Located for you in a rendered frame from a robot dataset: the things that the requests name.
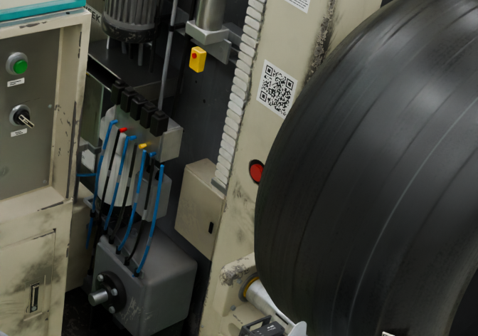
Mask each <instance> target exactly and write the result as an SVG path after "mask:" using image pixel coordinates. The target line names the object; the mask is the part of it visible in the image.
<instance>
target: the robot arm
mask: <svg viewBox="0 0 478 336"><path fill-rule="evenodd" d="M271 317H272V316H271V315H268V316H266V317H263V318H260V319H259V320H256V321H253V322H251V323H248V324H247V325H244V326H242V327H241V330H240V334H239V335H238V336H286V335H283V334H284V332H285V328H284V327H283V326H281V324H279V323H278V322H277V321H274V322H271V323H270V320H271ZM260 322H262V325H261V327H259V328H257V329H255V330H252V331H250V327H251V326H253V325H256V324H258V323H260ZM306 330H307V324H306V322H304V321H301V322H298V323H297V324H296V325H295V326H294V328H293V329H292V331H291V332H290V334H288V336H306ZM0 336H8V335H7V334H5V333H4V332H2V331H0Z"/></svg>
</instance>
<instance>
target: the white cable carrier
mask: <svg viewBox="0 0 478 336"><path fill-rule="evenodd" d="M266 1H267V0H249V2H248V4H249V5H251V6H249V7H248V8H247V14H249V16H246V17H245V22H246V23H247V25H244V27H243V31H244V32H245V33H244V34H243V35H242V38H241V40H242V41H244V42H242V43H241V44H240V50H242V51H240V52H239V53H238V57H239V58H240V60H237V63H236V65H237V67H238V68H236V69H235V75H237V76H235V77H234V79H233V83H235V85H233V86H232V88H231V90H232V91H233V93H231V94H230V99H231V100H232V101H230V102H229V103H228V107H229V108H230V109H228V110H227V116H229V117H227V118H226V119H225V123H226V124H227V125H224V128H223V130H224V131H225V132H224V133H223V136H222V138H223V139H224V140H222V141H221V148H220V149H219V153H220V154H221V155H219V156H218V161H219V163H217V165H216V168H217V169H218V170H216V172H215V175H216V177H214V179H215V180H216V181H217V182H218V183H219V184H221V185H222V186H223V187H224V188H226V189H228V183H229V181H230V177H229V176H230V175H231V169H232V168H233V161H234V157H235V156H234V154H235V151H236V147H237V143H238V138H239V134H240V127H241V123H242V120H243V113H244V110H245V105H246V101H247V98H248V91H249V86H250V79H251V75H252V72H253V66H254V62H255V56H256V52H257V48H256V47H257V45H258V41H259V39H258V38H259V37H260V32H261V30H260V29H261V28H262V20H263V18H264V14H265V13H263V11H265V7H266V4H265V2H266ZM259 30H260V31H259ZM212 190H213V191H215V192H216V193H217V194H218V195H220V196H221V197H222V198H225V194H223V193H222V192H221V191H219V190H218V189H217V188H215V187H214V186H212Z"/></svg>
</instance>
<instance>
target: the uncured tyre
mask: <svg viewBox="0 0 478 336"><path fill-rule="evenodd" d="M254 254H255V265H256V269H257V274H258V276H259V279H260V281H261V283H262V285H263V287H264V288H265V290H266V291H267V293H268V295H269V296H270V298H271V300H272V301H273V303H274V304H275V306H276V307H277V309H278V310H279V311H280V312H281V313H283V314H284V315H285V316H286V317H287V318H289V319H290V320H291V321H292V322H293V323H294V324H297V323H298V322H301V321H304V322H306V324H307V330H306V335H308V336H382V334H383V332H386V333H388V334H391V335H394V336H478V0H392V1H391V2H389V3H388V4H386V5H385V6H383V7H381V8H380V9H379V10H377V11H376V12H374V13H373V14H371V15H370V16H369V17H368V18H367V19H365V20H364V21H363V22H361V23H360V24H359V25H358V26H357V27H356V28H355V29H354V30H353V31H352V32H351V33H350V34H349V35H348V36H346V37H345V38H344V39H343V40H342V42H341V43H340V44H339V45H338V46H337V47H336V48H335V49H334V50H333V51H332V52H331V53H330V54H329V55H328V56H327V58H326V59H325V60H324V62H323V63H322V64H321V65H320V66H319V67H318V68H317V70H316V71H315V73H314V74H313V76H312V77H311V78H310V79H309V81H308V82H307V84H306V85H305V86H304V88H303V89H302V91H301V93H300V94H299V96H298V97H297V99H296V100H295V102H294V104H293V105H292V107H291V109H290V111H289V112H288V114H287V116H286V118H285V120H284V122H283V123H282V125H281V127H280V129H279V131H278V133H277V136H276V138H275V140H274V142H273V144H272V147H271V149H270V152H269V154H268V156H267V160H266V162H265V166H264V168H263V171H262V175H261V178H260V183H259V187H258V190H257V197H256V202H255V225H254Z"/></svg>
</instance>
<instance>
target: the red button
mask: <svg viewBox="0 0 478 336"><path fill-rule="evenodd" d="M262 171H263V168H262V166H261V165H260V164H254V165H252V167H251V168H250V173H251V176H252V178H253V179H254V180H255V181H257V182H259V181H260V178H261V175H262Z"/></svg>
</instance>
